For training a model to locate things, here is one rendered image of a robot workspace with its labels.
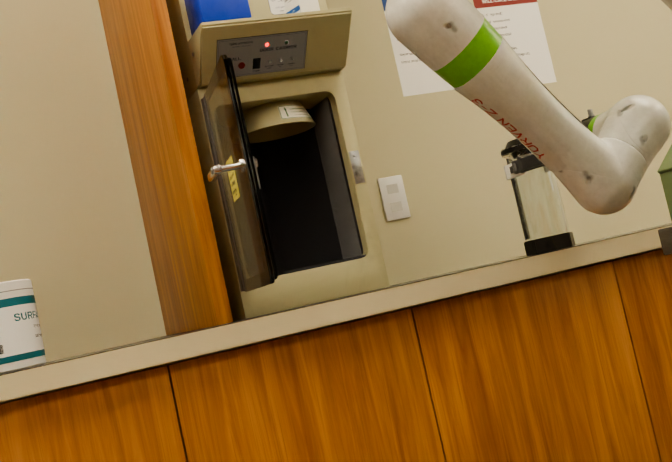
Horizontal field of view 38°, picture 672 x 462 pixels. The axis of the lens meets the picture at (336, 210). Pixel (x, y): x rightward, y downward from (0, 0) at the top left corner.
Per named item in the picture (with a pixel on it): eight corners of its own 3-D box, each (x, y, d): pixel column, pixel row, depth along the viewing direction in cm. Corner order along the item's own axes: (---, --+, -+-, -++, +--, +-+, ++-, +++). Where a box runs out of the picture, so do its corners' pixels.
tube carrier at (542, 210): (514, 253, 206) (490, 154, 207) (556, 243, 210) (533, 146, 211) (542, 247, 196) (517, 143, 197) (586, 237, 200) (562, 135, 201)
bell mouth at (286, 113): (226, 147, 217) (221, 123, 218) (300, 136, 224) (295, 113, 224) (248, 129, 201) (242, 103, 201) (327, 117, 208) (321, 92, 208)
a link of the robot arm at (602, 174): (514, 26, 157) (476, 45, 167) (478, 78, 153) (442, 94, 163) (662, 172, 166) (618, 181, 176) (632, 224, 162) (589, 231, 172)
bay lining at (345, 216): (221, 288, 218) (189, 134, 221) (328, 265, 228) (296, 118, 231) (252, 278, 195) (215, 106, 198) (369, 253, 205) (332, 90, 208)
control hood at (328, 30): (196, 89, 197) (186, 41, 198) (342, 70, 209) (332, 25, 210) (209, 72, 187) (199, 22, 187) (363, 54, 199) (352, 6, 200)
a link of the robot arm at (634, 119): (694, 115, 169) (649, 74, 167) (663, 170, 165) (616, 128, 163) (642, 134, 182) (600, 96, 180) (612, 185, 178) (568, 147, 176)
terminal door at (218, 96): (248, 292, 193) (206, 95, 196) (275, 282, 163) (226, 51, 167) (244, 292, 192) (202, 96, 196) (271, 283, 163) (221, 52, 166)
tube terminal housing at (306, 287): (214, 325, 216) (144, -9, 223) (347, 295, 229) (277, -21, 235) (244, 319, 193) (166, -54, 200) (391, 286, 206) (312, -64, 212)
